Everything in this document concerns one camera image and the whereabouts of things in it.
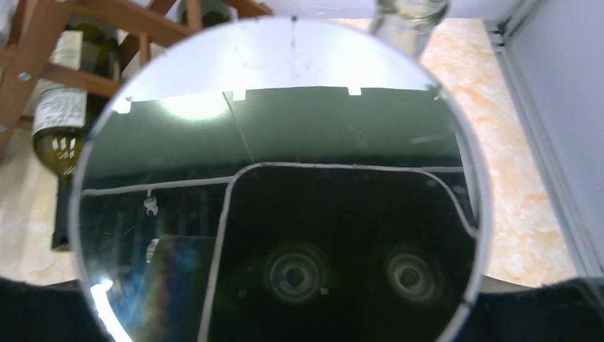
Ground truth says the clear glass bottle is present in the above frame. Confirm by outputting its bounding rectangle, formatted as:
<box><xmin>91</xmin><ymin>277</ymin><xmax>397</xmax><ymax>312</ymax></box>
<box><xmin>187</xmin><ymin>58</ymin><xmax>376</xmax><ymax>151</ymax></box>
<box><xmin>369</xmin><ymin>0</ymin><xmax>449</xmax><ymax>59</ymax></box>

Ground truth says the dark green wine bottle left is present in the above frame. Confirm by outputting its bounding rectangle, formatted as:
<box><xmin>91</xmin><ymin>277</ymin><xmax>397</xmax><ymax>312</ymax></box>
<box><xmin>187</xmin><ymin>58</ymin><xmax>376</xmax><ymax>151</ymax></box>
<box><xmin>177</xmin><ymin>0</ymin><xmax>236</xmax><ymax>28</ymax></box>

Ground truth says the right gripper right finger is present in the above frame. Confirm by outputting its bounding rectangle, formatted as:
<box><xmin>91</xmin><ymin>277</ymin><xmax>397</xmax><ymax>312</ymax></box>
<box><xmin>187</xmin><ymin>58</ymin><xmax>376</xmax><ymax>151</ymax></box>
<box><xmin>455</xmin><ymin>278</ymin><xmax>603</xmax><ymax>342</ymax></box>

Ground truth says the brown wooden wine rack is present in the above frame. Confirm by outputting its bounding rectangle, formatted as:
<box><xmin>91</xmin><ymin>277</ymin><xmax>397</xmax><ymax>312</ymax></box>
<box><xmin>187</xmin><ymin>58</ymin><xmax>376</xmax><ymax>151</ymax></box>
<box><xmin>1</xmin><ymin>1</ymin><xmax>273</xmax><ymax>156</ymax></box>

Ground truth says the blue square glass bottle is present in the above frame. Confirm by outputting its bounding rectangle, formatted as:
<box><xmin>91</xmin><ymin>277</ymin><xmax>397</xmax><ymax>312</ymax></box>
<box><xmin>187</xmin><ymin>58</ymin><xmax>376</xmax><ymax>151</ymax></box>
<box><xmin>69</xmin><ymin>16</ymin><xmax>493</xmax><ymax>341</ymax></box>

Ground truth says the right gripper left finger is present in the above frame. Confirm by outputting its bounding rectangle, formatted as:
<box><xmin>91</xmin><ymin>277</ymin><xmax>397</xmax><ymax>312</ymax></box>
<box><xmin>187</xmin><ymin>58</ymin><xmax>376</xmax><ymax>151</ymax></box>
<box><xmin>1</xmin><ymin>277</ymin><xmax>111</xmax><ymax>341</ymax></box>

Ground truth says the white label wine bottle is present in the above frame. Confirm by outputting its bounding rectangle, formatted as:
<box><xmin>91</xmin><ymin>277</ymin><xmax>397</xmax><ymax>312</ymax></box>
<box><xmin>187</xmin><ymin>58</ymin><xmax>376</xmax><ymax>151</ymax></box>
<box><xmin>32</xmin><ymin>14</ymin><xmax>121</xmax><ymax>252</ymax></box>

